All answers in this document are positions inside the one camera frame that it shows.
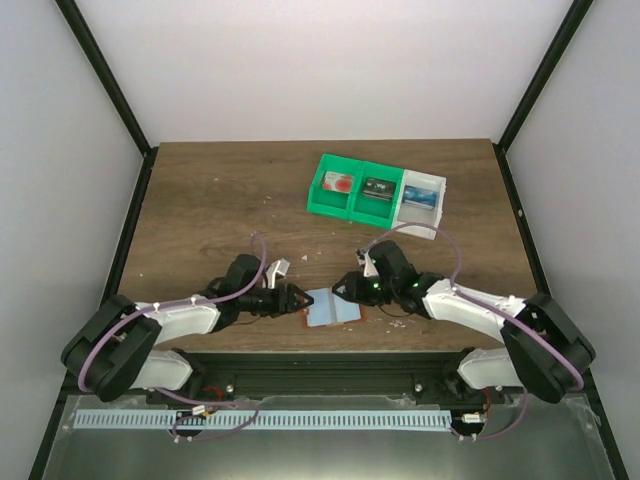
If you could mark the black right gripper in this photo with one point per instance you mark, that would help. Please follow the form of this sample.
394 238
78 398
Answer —
353 286

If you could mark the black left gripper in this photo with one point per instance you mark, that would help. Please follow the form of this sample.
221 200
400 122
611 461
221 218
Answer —
288 298

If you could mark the brown leather card holder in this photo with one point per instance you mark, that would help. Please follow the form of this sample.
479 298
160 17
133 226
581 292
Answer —
330 310

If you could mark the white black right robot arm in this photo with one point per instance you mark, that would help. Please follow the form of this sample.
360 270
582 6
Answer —
541 351

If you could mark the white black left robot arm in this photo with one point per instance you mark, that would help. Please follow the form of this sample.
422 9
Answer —
117 349

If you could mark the black VIP card stack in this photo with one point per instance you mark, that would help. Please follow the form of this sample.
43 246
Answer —
380 189

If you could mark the red white card stack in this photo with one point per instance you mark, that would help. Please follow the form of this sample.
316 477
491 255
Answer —
337 182

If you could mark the blue card stack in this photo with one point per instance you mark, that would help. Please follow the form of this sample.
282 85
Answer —
420 197

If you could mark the middle green plastic bin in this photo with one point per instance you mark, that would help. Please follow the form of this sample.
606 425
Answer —
372 211

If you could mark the green plastic bin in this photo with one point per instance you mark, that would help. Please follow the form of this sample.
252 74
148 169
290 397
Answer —
372 211
331 204

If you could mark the left green plastic bin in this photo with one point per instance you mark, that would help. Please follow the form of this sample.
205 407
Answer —
331 204

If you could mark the white plastic bin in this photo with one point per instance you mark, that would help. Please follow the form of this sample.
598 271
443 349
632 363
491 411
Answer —
425 222

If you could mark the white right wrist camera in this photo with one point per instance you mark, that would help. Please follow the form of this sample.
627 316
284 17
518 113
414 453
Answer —
366 263

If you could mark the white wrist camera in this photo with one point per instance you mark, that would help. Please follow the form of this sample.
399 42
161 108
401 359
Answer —
366 263
276 271

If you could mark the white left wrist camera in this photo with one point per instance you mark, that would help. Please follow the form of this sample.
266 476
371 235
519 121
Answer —
276 271

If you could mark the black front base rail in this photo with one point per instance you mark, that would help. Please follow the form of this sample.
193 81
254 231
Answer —
427 378

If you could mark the light blue slotted cable duct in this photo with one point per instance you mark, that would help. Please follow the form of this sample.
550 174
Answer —
270 420

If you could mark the black right back frame post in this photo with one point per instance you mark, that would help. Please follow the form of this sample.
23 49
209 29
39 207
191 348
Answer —
561 40

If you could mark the black frame post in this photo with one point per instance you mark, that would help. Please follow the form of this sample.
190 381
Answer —
80 29
561 40

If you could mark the black left back frame post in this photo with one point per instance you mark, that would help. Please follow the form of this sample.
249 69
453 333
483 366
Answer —
80 29

